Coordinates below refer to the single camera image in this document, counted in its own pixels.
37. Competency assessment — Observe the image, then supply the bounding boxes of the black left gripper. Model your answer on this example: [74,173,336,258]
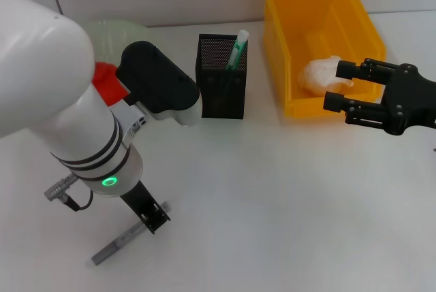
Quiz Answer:
[119,182,172,236]

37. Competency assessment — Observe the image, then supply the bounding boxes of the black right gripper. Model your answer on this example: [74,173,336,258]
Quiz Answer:
[322,57,436,136]

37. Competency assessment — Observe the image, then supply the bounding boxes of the white paper ball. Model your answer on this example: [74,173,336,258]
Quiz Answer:
[298,55,355,97]

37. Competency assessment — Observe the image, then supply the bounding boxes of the grey marker pen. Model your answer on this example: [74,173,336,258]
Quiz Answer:
[91,201,171,266]

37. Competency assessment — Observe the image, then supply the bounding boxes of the green utility knife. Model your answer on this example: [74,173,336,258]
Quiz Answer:
[219,29,250,104]

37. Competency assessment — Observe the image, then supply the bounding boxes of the black mesh pen holder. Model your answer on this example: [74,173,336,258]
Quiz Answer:
[196,33,249,120]

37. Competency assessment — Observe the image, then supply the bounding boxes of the green glass fruit plate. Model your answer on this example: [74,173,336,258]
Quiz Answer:
[83,19,148,65]

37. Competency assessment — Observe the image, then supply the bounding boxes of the yellow plastic bin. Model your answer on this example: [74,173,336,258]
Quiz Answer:
[261,0,388,119]

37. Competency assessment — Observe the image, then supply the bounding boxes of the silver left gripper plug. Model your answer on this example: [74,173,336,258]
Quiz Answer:
[44,174,78,201]

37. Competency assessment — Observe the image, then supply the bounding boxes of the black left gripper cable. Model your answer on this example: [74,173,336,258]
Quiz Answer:
[63,189,95,211]

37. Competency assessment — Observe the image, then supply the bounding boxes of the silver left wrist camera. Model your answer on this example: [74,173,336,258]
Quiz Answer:
[114,40,202,127]

